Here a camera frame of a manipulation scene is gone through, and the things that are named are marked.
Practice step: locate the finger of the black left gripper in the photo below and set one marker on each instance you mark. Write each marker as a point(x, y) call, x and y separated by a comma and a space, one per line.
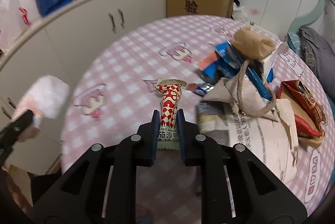
point(10, 134)

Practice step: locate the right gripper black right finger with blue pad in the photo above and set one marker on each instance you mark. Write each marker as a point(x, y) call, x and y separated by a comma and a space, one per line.
point(236, 186)

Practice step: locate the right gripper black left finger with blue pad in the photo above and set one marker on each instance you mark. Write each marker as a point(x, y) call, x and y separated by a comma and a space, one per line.
point(100, 187)

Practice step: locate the white tissue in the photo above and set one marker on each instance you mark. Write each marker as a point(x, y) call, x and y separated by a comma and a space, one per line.
point(44, 98)

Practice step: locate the red white snack wrapper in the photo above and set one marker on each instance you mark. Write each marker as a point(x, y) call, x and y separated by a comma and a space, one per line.
point(171, 91)

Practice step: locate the blue white carton box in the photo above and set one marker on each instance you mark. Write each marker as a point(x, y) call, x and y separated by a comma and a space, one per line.
point(226, 62)

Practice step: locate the beige sock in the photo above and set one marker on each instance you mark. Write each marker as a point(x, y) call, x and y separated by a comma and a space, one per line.
point(251, 44)

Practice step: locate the pink checkered bed blanket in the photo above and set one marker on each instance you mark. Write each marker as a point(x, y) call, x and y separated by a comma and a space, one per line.
point(117, 94)

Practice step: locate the red snack packet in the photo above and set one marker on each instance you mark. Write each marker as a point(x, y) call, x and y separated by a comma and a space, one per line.
point(308, 108)

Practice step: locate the white low cabinet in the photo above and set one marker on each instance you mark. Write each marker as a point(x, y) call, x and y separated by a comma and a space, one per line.
point(67, 42)

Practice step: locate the white red plastic bag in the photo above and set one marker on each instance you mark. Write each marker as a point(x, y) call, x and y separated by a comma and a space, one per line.
point(14, 22)

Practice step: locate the grey folded clothes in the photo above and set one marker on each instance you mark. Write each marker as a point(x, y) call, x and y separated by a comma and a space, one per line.
point(319, 56)

